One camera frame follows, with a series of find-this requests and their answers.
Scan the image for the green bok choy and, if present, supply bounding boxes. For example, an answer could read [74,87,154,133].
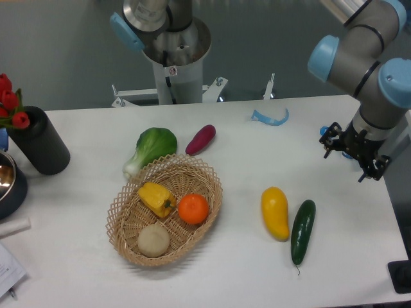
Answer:
[122,127,177,179]

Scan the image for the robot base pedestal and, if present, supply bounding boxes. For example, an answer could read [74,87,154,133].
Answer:
[110,1,211,89]

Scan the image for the black device at table edge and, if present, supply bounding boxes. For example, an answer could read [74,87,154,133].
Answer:
[387,260,410,294]

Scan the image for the blue tape strip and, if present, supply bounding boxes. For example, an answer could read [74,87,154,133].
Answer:
[250,108,290,126]

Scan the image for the yellow bell pepper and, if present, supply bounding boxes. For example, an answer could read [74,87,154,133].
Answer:
[138,182,177,218]

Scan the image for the orange fruit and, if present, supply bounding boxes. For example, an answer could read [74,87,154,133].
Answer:
[178,194,209,225]

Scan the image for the white rolled paper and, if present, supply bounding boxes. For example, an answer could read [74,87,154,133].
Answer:
[0,218,31,238]

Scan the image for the dark green cucumber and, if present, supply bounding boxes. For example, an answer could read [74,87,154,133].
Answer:
[290,200,316,276]

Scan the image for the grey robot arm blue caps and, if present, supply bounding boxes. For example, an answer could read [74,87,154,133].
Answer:
[308,1,410,180]

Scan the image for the black cylindrical vase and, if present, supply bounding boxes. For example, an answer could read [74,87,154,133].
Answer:
[6,106,71,175]

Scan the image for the yellow mango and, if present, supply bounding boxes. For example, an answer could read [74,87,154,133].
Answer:
[261,187,290,241]

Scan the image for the beige round bun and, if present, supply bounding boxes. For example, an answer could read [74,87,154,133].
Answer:
[137,224,170,257]

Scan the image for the white paper sheet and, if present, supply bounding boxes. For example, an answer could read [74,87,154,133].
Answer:
[0,244,27,296]

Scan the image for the red tulip bouquet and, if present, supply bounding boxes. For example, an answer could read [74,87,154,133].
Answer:
[1,73,30,130]

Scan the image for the purple sweet potato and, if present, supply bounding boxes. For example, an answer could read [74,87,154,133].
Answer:
[185,124,216,155]

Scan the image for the metal bowl dark rim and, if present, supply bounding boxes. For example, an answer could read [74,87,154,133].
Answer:
[1,150,28,219]

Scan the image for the woven wicker basket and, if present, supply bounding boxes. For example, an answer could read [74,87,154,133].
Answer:
[106,154,222,266]

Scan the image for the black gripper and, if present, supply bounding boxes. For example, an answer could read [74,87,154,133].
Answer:
[319,122,391,182]

